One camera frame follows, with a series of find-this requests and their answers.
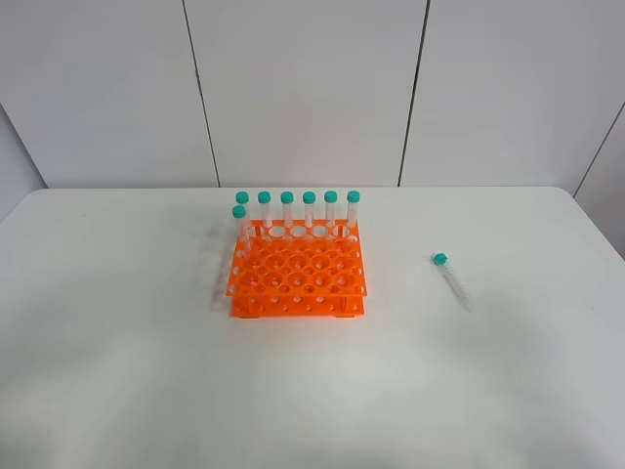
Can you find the green capped test tube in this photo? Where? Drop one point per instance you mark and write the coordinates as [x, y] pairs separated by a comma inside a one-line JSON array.
[[442, 263]]

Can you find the orange test tube rack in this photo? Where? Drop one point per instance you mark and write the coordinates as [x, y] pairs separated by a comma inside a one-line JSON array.
[[297, 271]]

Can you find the back row tube far right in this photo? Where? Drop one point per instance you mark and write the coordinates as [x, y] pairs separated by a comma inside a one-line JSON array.
[[353, 198]]

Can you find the second row left tube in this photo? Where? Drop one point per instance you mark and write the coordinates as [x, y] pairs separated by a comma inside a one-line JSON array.
[[244, 240]]

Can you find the back row tube far left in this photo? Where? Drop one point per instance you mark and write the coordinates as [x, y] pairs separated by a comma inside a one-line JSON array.
[[242, 204]]

